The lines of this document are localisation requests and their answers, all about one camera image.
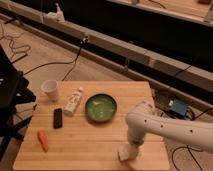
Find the orange carrot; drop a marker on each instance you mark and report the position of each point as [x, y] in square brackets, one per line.
[43, 140]

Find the white paper cup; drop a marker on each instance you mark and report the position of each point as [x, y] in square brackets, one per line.
[50, 88]

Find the white tube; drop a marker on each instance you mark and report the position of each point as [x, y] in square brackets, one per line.
[73, 102]

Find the black chair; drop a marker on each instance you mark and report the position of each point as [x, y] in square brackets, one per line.
[13, 90]

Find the white sponge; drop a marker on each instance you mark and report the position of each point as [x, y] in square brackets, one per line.
[122, 153]

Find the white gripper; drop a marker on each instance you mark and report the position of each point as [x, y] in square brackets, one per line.
[135, 137]

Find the wooden beam rail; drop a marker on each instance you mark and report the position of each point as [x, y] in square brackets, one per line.
[170, 50]

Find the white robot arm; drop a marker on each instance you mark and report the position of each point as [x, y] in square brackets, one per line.
[142, 119]

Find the blue power box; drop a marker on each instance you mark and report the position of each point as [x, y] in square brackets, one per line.
[178, 108]

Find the black rectangular block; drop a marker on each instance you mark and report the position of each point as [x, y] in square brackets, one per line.
[57, 118]

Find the white object on beam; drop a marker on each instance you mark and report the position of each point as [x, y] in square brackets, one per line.
[58, 15]

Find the green bowl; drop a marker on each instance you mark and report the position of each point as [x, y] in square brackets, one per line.
[100, 108]

